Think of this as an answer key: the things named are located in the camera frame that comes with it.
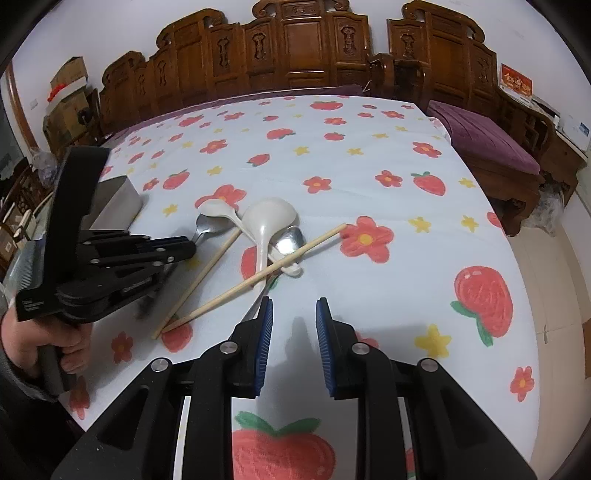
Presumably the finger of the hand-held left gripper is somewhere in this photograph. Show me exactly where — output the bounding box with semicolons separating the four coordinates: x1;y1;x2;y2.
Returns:
98;261;168;302
79;232;197;269

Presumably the metal rectangular box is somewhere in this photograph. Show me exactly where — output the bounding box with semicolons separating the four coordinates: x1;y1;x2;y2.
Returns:
90;175;144;232

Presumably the person's left hand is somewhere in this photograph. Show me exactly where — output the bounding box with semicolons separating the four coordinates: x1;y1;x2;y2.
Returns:
0;305;94;378

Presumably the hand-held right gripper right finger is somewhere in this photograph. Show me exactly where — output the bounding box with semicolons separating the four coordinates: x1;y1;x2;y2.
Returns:
315;298;539;480

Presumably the wooden side chair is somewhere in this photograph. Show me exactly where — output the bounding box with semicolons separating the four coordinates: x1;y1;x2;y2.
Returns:
0;161;57;260

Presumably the carved wooden sofa bench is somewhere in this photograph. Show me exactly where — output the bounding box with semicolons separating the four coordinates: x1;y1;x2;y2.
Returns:
98;0;399;139

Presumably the wooden chopstick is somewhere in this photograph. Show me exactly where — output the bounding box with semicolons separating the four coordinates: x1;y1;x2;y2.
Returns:
161;224;348;333
153;230;243;340

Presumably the large cardboard box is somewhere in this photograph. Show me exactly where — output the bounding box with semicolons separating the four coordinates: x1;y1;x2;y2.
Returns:
43;88;100;145

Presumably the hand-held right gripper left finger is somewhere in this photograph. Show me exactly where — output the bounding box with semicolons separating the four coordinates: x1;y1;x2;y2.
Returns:
48;296;274;480

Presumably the large white spoon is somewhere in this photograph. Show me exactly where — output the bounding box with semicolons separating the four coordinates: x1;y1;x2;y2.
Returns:
242;198;299;290

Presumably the clear plastic bag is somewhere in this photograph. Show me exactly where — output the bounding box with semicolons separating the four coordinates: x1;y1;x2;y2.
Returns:
526;182;567;237

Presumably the purple armchair cushion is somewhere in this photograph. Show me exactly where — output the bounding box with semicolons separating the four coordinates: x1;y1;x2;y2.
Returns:
427;100;542;177

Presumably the small white spoon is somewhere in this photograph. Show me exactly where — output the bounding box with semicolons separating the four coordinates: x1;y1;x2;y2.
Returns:
198;198;304;278

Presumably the red gift box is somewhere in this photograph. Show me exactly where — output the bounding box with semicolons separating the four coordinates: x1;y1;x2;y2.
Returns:
499;62;533;100

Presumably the brown cardboard box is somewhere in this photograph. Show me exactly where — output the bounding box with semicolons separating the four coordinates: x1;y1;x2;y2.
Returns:
50;56;89;89

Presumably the wooden side table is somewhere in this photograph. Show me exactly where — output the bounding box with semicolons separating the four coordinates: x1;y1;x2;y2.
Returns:
531;99;590;205

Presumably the carved wooden armchair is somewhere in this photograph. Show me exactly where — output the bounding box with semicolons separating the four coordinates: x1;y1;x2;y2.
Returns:
369;0;546;237

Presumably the person's left forearm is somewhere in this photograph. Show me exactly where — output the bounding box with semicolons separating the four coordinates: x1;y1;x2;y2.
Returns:
0;281;63;411

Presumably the strawberry flower print tablecloth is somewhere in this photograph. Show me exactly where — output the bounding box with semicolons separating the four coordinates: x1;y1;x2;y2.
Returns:
69;92;561;480

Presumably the white blue appliance box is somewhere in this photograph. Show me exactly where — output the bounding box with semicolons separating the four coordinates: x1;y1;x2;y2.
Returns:
556;111;591;151

